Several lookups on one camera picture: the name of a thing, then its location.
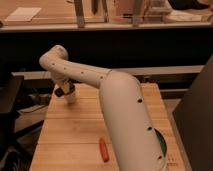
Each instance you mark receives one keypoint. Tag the green round object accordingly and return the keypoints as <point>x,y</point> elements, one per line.
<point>162,142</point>

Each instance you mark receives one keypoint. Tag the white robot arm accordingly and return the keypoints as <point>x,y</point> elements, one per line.
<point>133,136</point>

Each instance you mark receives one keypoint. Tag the dark panel at right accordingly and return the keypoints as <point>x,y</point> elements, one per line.
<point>194,120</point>

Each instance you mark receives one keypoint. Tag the orange red marker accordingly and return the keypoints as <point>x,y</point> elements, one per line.
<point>103,150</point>

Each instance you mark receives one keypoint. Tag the white paper sheet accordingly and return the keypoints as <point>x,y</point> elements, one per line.
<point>23,14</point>

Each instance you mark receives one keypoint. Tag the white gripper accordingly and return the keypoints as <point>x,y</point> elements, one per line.
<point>64,85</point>

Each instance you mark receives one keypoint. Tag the black equipment at left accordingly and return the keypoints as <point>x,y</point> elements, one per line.
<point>9,93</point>

